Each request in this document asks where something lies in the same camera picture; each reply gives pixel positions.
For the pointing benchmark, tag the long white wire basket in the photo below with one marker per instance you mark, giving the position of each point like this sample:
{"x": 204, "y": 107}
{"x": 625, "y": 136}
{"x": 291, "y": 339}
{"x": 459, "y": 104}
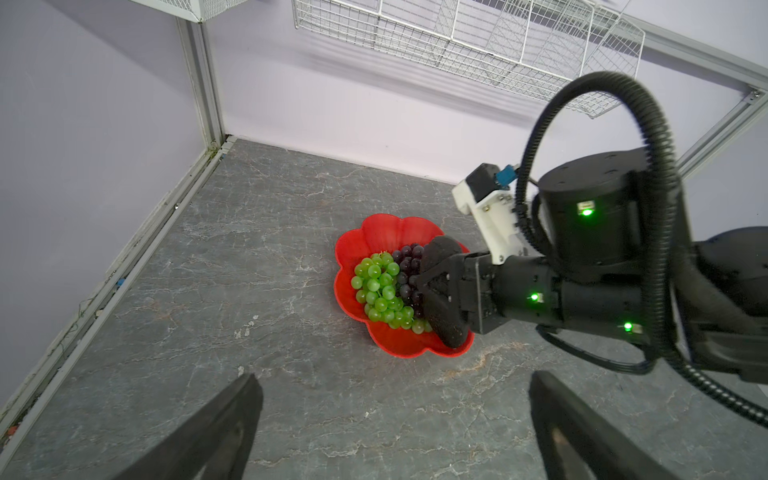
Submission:
{"x": 529, "y": 48}

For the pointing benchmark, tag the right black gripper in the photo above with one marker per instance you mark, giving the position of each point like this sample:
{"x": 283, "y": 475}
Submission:
{"x": 466, "y": 302}

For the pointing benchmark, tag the dark fake avocado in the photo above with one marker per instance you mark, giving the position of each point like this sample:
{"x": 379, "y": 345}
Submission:
{"x": 436, "y": 282}

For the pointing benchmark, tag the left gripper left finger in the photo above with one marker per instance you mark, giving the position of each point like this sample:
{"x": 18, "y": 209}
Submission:
{"x": 214, "y": 443}

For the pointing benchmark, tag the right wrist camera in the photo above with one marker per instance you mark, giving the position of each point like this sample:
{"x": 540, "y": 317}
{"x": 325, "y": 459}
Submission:
{"x": 492, "y": 204}

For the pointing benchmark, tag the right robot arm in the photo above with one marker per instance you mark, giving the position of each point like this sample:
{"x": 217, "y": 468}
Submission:
{"x": 615, "y": 278}

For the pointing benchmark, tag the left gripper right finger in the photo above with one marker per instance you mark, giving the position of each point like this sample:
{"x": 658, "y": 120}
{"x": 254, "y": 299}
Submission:
{"x": 575, "y": 442}

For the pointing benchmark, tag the purple fake grape bunch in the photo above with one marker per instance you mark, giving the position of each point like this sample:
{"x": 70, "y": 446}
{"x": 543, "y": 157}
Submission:
{"x": 408, "y": 259}

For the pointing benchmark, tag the green fake grape bunch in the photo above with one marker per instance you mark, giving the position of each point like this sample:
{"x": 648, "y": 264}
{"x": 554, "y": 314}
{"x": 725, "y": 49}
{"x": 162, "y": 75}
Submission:
{"x": 374, "y": 281}

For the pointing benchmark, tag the red flower-shaped fruit bowl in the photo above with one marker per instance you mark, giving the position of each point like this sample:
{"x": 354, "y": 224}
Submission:
{"x": 377, "y": 233}

